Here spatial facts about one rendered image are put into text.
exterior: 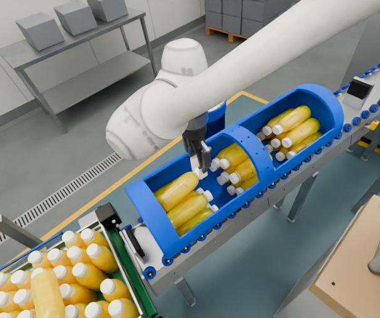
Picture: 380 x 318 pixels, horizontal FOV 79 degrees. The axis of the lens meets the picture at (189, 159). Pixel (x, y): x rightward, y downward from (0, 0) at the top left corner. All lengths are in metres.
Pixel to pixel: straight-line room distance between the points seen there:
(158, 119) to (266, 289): 1.62
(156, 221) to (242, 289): 1.25
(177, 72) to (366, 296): 0.74
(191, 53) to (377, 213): 0.75
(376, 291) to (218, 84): 0.70
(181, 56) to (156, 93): 0.12
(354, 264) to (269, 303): 1.08
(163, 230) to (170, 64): 0.45
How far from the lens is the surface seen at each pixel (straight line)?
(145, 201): 0.72
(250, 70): 0.35
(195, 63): 0.51
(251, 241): 1.96
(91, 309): 0.84
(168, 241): 0.73
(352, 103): 1.59
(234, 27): 4.46
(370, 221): 0.94
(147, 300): 0.98
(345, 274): 0.84
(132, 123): 0.42
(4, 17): 3.77
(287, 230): 2.05
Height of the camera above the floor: 1.82
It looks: 49 degrees down
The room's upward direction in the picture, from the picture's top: 10 degrees counter-clockwise
